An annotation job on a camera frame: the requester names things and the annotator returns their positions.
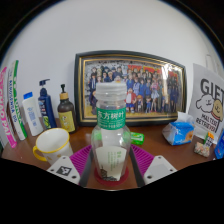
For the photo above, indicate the dark blue pump bottle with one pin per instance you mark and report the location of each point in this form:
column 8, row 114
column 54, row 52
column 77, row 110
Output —
column 46, row 110

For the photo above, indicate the blue detergent bottle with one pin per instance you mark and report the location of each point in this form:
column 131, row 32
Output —
column 220, row 145

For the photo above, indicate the clear green-label drink bottle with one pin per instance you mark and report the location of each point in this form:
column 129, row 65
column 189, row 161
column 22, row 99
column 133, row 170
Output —
column 111, row 140

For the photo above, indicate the small orange white box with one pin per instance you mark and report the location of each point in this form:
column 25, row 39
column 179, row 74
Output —
column 210, row 138

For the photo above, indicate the small beige snack packet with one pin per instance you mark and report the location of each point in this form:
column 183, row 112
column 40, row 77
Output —
column 201, row 149

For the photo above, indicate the small green packet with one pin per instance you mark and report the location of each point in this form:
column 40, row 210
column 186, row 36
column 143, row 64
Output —
column 138, row 138

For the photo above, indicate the white printed paper bag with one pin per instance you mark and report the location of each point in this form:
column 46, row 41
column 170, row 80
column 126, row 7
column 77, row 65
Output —
column 208, row 103

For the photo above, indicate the framed group photo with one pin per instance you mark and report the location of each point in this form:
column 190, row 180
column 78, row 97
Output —
column 146, row 90

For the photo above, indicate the white lotion bottle blue cap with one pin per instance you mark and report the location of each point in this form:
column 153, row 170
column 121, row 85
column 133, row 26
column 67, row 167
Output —
column 32, row 116

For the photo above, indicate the brown pump bottle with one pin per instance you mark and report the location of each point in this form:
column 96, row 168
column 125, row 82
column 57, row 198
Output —
column 66, row 115

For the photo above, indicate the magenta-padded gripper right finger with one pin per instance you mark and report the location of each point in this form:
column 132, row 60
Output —
column 144, row 159

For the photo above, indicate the blue tissue pack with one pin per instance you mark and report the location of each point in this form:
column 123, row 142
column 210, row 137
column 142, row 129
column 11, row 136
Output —
column 178, row 131

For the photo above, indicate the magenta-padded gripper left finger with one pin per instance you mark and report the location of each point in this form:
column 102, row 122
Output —
column 80, row 158

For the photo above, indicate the white mug yellow rim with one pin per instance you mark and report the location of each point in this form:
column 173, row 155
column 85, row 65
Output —
column 53, row 143

